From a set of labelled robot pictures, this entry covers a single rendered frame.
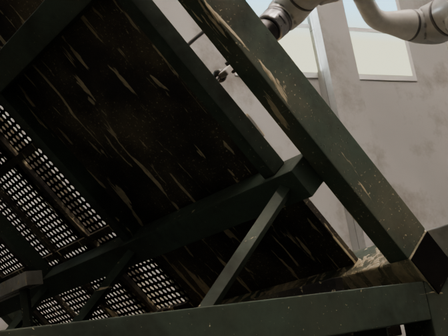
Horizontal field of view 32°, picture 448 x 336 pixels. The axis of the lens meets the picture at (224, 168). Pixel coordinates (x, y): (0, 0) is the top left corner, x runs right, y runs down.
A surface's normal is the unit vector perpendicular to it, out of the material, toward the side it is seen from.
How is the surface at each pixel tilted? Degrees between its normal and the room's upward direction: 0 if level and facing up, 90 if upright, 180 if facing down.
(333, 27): 90
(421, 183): 90
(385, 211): 90
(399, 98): 90
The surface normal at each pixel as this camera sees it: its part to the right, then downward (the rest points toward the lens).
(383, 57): 0.46, -0.29
